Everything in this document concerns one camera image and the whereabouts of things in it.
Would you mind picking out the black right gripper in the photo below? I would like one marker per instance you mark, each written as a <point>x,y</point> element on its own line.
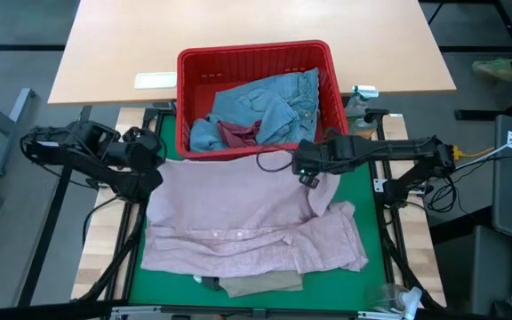
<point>327,155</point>

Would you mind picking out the red plastic laundry basket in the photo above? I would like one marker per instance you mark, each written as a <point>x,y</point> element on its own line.
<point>194,89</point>

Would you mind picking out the clear spray bottle white trigger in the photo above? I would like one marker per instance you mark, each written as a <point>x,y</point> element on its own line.
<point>409,298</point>

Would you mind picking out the beige khaki shorts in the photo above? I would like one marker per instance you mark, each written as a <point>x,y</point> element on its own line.
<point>260,283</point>

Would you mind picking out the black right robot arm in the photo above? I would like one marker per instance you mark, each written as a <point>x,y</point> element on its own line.
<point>411,153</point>

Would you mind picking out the green table mat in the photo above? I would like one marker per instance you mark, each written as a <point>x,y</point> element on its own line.
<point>362,275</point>

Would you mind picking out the black metal frame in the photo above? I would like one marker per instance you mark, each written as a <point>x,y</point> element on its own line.
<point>104,273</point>

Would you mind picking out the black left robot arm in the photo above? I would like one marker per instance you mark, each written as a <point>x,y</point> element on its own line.
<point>82,155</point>

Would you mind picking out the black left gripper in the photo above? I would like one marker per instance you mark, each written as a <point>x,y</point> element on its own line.
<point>145,149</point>

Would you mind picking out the person's foot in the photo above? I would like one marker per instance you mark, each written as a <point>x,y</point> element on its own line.
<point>495,69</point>

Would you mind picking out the blue denim garment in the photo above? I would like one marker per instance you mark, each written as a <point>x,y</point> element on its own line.
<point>282,102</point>

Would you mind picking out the clear bottle with orange label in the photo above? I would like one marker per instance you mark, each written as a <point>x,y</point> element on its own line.
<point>369,122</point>

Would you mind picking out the light wooden desk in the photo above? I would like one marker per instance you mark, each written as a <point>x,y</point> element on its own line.
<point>238,22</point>

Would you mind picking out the white paper sheet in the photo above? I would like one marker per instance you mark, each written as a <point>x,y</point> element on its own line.
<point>154,80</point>

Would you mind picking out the grey metal table leg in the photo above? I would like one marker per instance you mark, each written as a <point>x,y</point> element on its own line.
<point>13,126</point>

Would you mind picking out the maroon garment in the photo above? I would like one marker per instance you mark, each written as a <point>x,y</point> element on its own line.
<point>238,133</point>

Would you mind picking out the mauve pink garment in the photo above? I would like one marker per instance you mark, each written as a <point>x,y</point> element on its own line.
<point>238,209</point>

